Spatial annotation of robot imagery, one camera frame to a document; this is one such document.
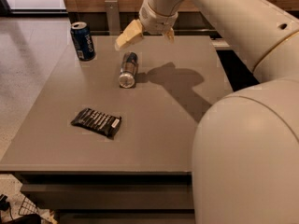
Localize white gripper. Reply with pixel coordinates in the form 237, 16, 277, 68
115, 0, 178, 50

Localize silver blue redbull can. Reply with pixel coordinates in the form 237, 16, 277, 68
119, 52, 138, 89

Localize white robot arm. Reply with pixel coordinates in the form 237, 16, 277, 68
115, 0, 299, 224

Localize blue pepsi can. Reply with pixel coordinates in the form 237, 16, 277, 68
70, 21, 95, 61

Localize black snack bar wrapper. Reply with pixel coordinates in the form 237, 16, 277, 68
71, 107, 121, 138

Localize grey upper drawer front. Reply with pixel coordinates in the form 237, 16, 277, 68
21, 184, 193, 210

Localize grey drawer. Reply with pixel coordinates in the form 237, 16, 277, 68
21, 184, 193, 210
59, 212, 195, 224

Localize grey lower drawer front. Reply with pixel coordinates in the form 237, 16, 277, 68
59, 212, 195, 224

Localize left metal bracket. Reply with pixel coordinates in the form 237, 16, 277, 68
105, 0, 121, 35

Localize black wire basket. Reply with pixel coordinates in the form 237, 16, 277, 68
0, 194, 42, 224

